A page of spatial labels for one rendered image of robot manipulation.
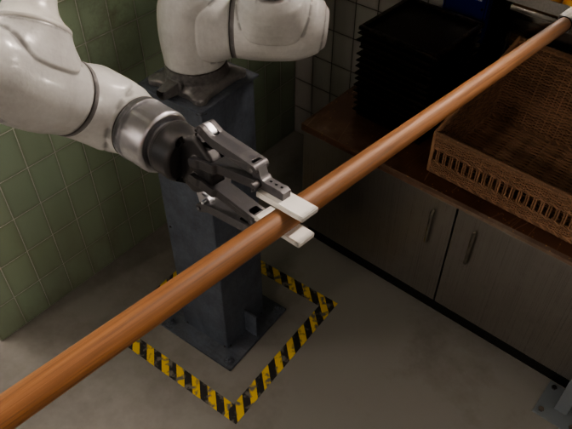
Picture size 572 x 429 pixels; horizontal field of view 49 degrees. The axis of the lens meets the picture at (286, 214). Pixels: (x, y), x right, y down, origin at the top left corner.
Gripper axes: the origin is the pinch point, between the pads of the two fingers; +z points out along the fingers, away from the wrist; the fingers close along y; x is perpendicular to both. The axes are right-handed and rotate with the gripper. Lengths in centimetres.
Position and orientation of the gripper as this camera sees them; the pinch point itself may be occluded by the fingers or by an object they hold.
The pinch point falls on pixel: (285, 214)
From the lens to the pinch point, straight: 74.5
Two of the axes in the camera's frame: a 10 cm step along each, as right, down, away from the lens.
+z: 7.7, 4.5, -4.5
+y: -0.9, 7.8, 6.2
